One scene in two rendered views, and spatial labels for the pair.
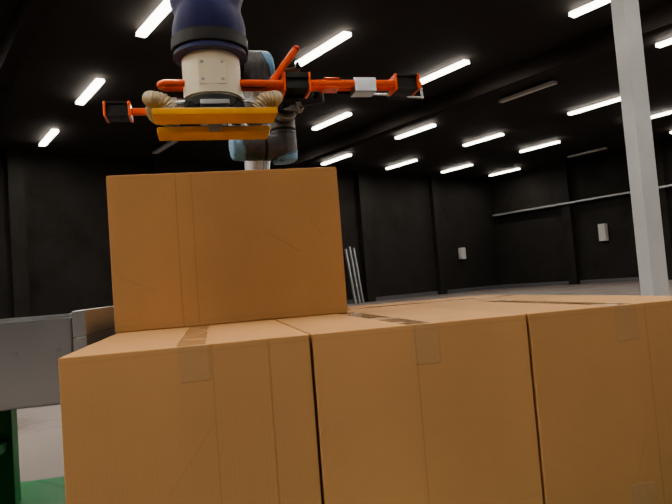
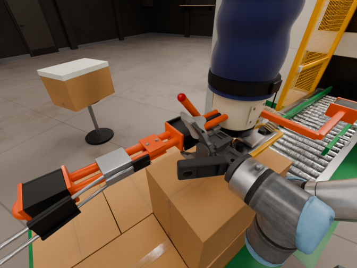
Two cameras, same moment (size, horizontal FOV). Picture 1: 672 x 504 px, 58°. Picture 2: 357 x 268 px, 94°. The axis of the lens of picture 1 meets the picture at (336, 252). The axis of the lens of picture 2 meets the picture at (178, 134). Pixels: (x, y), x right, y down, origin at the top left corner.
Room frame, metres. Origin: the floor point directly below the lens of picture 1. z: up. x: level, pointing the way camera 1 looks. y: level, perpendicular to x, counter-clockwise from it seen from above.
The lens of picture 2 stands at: (2.20, -0.11, 1.54)
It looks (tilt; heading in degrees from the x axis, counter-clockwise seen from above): 37 degrees down; 155
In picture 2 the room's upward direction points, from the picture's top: straight up
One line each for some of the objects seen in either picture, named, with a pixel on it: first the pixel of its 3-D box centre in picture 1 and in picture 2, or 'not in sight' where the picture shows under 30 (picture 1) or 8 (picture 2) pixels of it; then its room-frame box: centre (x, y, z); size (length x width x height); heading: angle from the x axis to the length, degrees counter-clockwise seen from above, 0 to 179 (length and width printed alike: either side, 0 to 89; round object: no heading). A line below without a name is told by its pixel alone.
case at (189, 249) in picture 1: (229, 251); (214, 189); (1.78, 0.31, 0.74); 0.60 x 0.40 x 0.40; 101
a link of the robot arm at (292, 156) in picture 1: (281, 146); (271, 233); (2.13, 0.16, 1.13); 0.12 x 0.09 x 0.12; 108
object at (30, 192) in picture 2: (403, 84); (49, 192); (1.90, -0.26, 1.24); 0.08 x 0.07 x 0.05; 103
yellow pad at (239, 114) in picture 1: (215, 110); not in sight; (1.68, 0.31, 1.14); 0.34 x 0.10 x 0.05; 103
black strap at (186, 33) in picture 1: (209, 48); (243, 77); (1.78, 0.33, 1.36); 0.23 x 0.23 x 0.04
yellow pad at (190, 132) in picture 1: (213, 128); (250, 141); (1.87, 0.35, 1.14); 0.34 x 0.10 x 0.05; 103
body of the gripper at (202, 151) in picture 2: (286, 99); (220, 156); (1.96, 0.12, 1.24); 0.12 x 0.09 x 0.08; 13
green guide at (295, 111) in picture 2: not in sight; (303, 102); (1.14, 2.10, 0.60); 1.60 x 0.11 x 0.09; 102
